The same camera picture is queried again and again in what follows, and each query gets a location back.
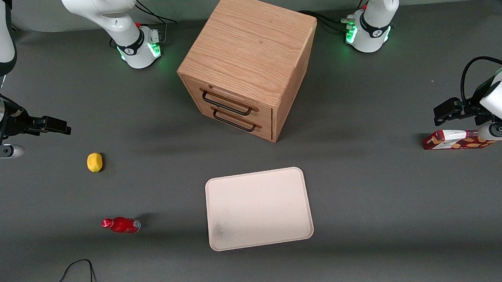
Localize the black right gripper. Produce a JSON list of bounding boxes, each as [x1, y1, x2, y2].
[[0, 106, 72, 141]]

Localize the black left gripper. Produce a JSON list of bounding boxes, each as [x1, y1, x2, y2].
[[432, 87, 496, 127]]

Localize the red coke bottle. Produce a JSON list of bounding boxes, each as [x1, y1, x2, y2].
[[101, 216, 142, 236]]

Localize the beige plastic tray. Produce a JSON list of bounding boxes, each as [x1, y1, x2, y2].
[[204, 166, 315, 252]]

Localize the red snack box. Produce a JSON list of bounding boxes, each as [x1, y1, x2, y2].
[[422, 127, 496, 152]]

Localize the yellow lemon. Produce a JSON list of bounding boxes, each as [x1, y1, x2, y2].
[[86, 152, 104, 173]]

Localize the wooden drawer cabinet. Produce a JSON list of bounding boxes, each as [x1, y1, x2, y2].
[[174, 0, 323, 147]]

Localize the black looped wrist cable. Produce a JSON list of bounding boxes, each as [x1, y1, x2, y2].
[[459, 55, 502, 107]]

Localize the thin black table cable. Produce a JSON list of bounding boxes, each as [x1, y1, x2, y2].
[[52, 258, 113, 282]]

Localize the black right arm base cables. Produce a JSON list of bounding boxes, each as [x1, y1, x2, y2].
[[134, 0, 179, 48]]

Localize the black arm base cables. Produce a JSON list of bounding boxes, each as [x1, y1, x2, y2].
[[298, 0, 372, 36], [134, 0, 179, 48]]

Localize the black left arm base cables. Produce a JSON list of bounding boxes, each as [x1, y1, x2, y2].
[[298, 0, 372, 36]]

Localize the black metal drawer handle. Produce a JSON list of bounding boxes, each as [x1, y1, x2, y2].
[[201, 88, 254, 118], [212, 106, 258, 134]]

